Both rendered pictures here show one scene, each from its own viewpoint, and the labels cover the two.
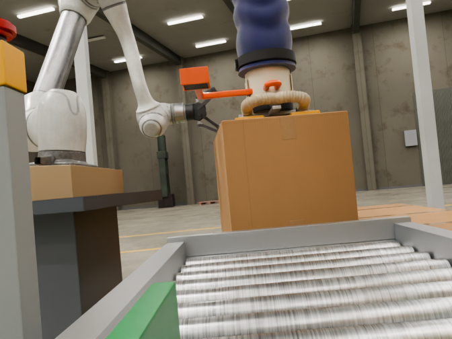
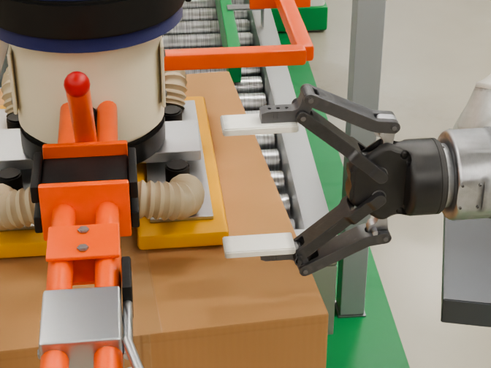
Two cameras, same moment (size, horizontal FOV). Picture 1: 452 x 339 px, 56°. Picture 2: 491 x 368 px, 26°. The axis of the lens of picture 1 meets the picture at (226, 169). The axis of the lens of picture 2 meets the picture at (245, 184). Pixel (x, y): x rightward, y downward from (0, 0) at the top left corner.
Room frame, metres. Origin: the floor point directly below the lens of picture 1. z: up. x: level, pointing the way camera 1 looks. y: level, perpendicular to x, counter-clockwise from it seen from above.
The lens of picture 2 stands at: (2.73, -0.13, 1.60)
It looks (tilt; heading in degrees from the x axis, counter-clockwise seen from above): 30 degrees down; 174
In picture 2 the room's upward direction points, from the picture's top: straight up
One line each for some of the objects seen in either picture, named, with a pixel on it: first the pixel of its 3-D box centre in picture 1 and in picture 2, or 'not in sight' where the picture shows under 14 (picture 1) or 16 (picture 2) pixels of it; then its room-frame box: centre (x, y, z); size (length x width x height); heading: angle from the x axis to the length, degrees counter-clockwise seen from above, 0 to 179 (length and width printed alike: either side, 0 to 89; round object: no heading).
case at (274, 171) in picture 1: (274, 181); (118, 314); (1.61, -0.18, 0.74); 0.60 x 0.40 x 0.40; 4
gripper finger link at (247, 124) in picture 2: not in sight; (259, 123); (1.86, -0.02, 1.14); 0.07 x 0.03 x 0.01; 90
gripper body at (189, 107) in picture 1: (196, 111); (394, 178); (1.86, 0.11, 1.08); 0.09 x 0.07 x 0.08; 90
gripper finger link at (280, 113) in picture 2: not in sight; (287, 104); (1.86, 0.00, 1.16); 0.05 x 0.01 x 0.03; 90
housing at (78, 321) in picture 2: not in sight; (82, 336); (2.06, -0.19, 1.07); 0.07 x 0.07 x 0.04; 0
